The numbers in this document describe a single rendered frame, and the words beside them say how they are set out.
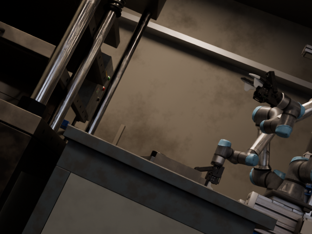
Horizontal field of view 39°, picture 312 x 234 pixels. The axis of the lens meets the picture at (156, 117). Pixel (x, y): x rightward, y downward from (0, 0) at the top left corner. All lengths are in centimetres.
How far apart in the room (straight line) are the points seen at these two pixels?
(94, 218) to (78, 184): 11
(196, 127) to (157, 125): 40
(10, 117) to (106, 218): 42
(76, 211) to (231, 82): 349
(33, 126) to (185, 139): 319
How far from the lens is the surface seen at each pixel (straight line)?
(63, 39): 150
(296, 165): 243
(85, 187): 136
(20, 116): 141
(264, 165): 299
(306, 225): 227
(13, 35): 161
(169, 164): 152
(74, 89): 188
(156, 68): 470
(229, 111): 456
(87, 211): 136
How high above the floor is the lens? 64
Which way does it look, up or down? 13 degrees up
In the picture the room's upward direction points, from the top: 25 degrees clockwise
